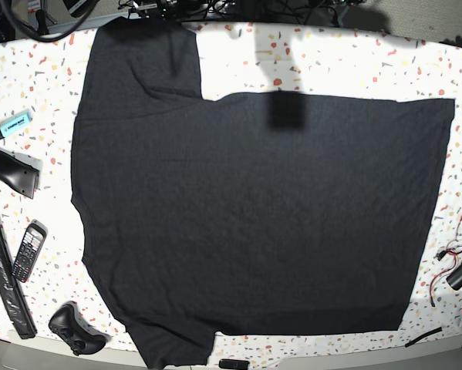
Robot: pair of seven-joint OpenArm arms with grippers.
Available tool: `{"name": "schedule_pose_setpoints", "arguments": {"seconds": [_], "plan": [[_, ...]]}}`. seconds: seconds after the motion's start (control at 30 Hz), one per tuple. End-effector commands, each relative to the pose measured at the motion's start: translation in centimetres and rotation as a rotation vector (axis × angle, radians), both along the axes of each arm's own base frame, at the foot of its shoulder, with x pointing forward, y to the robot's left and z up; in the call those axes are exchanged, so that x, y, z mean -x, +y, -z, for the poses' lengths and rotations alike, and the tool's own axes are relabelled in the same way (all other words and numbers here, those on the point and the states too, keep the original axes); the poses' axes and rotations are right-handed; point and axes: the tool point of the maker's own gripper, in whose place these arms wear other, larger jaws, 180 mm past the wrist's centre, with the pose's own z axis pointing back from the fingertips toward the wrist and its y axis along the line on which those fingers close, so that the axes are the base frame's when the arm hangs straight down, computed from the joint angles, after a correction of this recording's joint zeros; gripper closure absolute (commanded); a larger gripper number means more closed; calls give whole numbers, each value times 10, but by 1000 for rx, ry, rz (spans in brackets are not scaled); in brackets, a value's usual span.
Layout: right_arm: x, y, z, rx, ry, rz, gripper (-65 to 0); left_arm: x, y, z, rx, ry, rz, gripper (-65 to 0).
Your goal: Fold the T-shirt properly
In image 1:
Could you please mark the black T-shirt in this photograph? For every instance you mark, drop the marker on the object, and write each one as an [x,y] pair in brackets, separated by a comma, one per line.
[257,214]

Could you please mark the small black usb stick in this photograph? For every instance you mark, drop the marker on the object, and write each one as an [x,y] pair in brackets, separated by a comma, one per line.
[234,364]

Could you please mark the black remote control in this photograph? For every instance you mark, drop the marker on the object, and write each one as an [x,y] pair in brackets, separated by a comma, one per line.
[32,242]

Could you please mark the black game controller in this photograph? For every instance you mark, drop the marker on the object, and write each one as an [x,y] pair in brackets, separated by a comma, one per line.
[65,324]

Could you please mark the light blue highlighter marker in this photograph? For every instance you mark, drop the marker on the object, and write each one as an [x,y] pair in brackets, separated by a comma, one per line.
[14,123]

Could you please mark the long black bar in plastic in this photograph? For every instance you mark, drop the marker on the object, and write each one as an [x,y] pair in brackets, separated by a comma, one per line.
[12,296]

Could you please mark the thin black stick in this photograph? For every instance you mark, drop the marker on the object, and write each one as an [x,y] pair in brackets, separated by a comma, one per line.
[423,336]

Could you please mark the black handheld device with handle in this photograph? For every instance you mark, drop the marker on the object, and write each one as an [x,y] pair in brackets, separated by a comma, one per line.
[19,176]

